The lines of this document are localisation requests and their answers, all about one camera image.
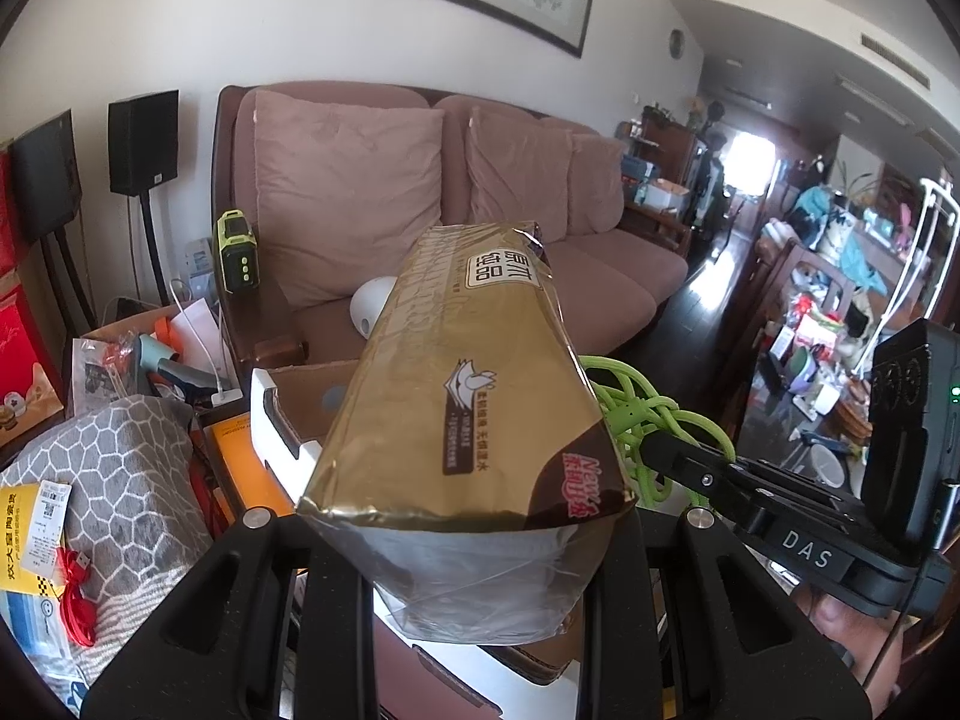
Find green rope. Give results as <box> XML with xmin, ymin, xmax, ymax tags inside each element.
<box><xmin>581</xmin><ymin>356</ymin><xmax>732</xmax><ymax>507</ymax></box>

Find yellow instruction booklet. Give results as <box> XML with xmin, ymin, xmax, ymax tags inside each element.
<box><xmin>0</xmin><ymin>484</ymin><xmax>72</xmax><ymax>593</ymax></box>

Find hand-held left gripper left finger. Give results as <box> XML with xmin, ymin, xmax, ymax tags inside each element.
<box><xmin>79</xmin><ymin>506</ymin><xmax>376</xmax><ymax>720</ymax></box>

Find orange box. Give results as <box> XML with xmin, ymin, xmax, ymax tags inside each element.
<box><xmin>202</xmin><ymin>416</ymin><xmax>297</xmax><ymax>533</ymax></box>

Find blue face mask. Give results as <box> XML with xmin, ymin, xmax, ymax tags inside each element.
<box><xmin>0</xmin><ymin>589</ymin><xmax>68</xmax><ymax>661</ymax></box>

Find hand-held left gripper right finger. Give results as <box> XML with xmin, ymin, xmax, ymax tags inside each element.
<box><xmin>585</xmin><ymin>502</ymin><xmax>886</xmax><ymax>720</ymax></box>

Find white paper bag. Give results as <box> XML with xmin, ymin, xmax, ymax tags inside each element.
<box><xmin>169</xmin><ymin>300</ymin><xmax>226</xmax><ymax>391</ymax></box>

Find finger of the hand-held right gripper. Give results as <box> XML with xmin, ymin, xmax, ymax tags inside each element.
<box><xmin>637</xmin><ymin>422</ymin><xmax>752</xmax><ymax>535</ymax></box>

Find grey patterned blanket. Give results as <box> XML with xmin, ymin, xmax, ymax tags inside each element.
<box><xmin>0</xmin><ymin>394</ymin><xmax>218</xmax><ymax>691</ymax></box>

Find red gift box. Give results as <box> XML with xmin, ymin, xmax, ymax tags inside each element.
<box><xmin>0</xmin><ymin>285</ymin><xmax>65</xmax><ymax>451</ymax></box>

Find white dome device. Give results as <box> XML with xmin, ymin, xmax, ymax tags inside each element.
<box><xmin>350</xmin><ymin>276</ymin><xmax>398</xmax><ymax>338</ymax></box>

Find cluttered dining table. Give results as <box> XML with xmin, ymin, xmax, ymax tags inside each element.
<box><xmin>739</xmin><ymin>187</ymin><xmax>960</xmax><ymax>481</ymax></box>

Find brown sofa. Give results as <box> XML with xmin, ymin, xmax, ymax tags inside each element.
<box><xmin>212</xmin><ymin>82</ymin><xmax>691</xmax><ymax>383</ymax></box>

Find large brown cushion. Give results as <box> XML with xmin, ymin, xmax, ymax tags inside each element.
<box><xmin>253</xmin><ymin>90</ymin><xmax>445</xmax><ymax>308</ymax></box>

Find grey teal handheld device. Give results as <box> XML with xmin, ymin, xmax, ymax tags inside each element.
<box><xmin>135</xmin><ymin>334</ymin><xmax>218</xmax><ymax>398</ymax></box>

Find gold tissue pack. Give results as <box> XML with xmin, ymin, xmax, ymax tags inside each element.
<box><xmin>295</xmin><ymin>219</ymin><xmax>640</xmax><ymax>646</ymax></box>

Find white charging cable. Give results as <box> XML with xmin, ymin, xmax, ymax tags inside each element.
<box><xmin>169</xmin><ymin>277</ymin><xmax>245</xmax><ymax>406</ymax></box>

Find black speaker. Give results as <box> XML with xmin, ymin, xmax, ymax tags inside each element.
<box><xmin>7</xmin><ymin>111</ymin><xmax>83</xmax><ymax>241</ymax></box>
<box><xmin>107</xmin><ymin>90</ymin><xmax>181</xmax><ymax>196</ymax></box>

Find dark wooden cabinet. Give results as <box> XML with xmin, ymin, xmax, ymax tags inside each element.
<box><xmin>622</xmin><ymin>120</ymin><xmax>702</xmax><ymax>241</ymax></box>

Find black speaker stand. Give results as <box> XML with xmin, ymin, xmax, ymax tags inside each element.
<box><xmin>139</xmin><ymin>191</ymin><xmax>172</xmax><ymax>308</ymax></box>
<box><xmin>37</xmin><ymin>229</ymin><xmax>98</xmax><ymax>331</ymax></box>

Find medium brown cushion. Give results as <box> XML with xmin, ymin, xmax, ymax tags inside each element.
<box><xmin>465</xmin><ymin>106</ymin><xmax>575</xmax><ymax>245</ymax></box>

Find person's right hand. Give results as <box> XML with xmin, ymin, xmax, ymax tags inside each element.
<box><xmin>814</xmin><ymin>587</ymin><xmax>925</xmax><ymax>692</ymax></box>

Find lime green portable device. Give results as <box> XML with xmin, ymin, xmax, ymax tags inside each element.
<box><xmin>216</xmin><ymin>210</ymin><xmax>261</xmax><ymax>293</ymax></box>

